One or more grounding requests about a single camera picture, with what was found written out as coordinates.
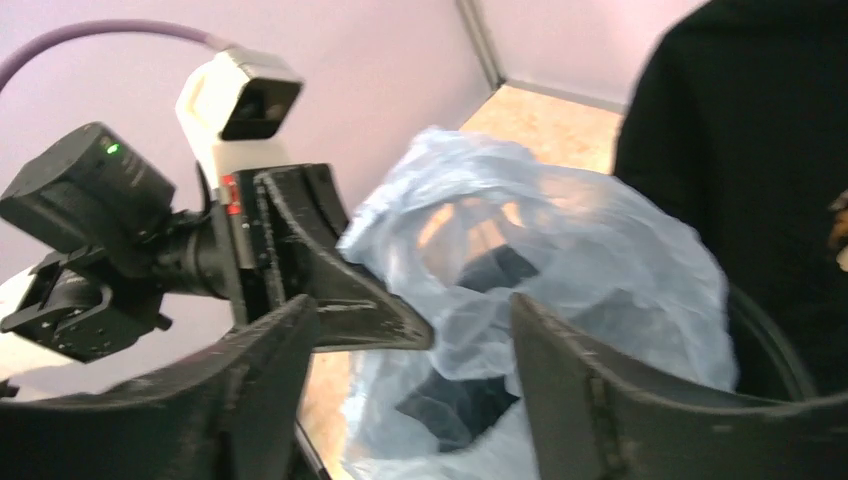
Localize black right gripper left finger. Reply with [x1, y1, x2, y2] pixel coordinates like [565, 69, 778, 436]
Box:
[1, 295, 319, 480]

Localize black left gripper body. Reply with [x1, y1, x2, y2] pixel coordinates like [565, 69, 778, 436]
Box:
[211, 165, 318, 325]

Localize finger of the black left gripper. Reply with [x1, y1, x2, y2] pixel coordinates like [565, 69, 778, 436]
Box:
[255, 164, 434, 352]

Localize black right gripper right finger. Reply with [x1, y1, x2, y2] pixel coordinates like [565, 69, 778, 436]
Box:
[511, 292, 847, 479]

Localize light blue plastic trash bag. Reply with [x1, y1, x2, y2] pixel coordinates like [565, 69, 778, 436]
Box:
[337, 128, 738, 479]

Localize black ribbed trash bin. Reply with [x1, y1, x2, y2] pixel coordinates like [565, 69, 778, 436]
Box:
[397, 241, 819, 455]

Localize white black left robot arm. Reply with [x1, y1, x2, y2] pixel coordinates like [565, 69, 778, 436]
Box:
[1, 122, 434, 363]

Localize black printed t-shirt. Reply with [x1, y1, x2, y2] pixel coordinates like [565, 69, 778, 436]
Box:
[614, 1, 847, 395]

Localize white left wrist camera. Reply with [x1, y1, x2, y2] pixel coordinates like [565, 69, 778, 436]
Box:
[175, 47, 304, 190]

